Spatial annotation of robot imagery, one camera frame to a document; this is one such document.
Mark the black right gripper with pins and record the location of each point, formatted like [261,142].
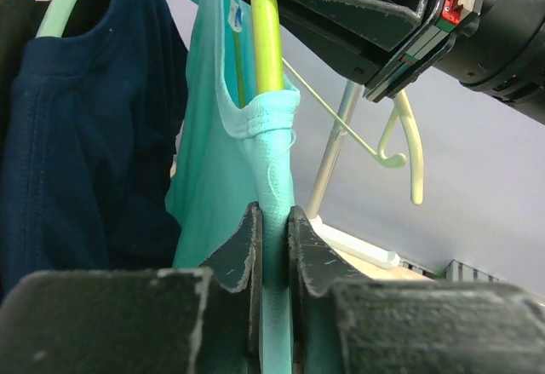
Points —
[493,47]

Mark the teal t-shirt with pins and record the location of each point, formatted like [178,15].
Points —
[235,149]

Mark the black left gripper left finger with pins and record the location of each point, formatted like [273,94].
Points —
[197,320]

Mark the dark navy t-shirt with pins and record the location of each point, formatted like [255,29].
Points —
[91,140]

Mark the black t-shirt white trim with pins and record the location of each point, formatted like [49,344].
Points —
[20,20]

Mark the cream hanger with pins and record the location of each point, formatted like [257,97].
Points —
[401,113]

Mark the mint green hanger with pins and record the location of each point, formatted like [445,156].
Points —
[55,19]

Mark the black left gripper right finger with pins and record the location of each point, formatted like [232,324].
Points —
[346,322]

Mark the metal clothes rack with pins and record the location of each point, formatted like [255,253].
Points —
[337,188]

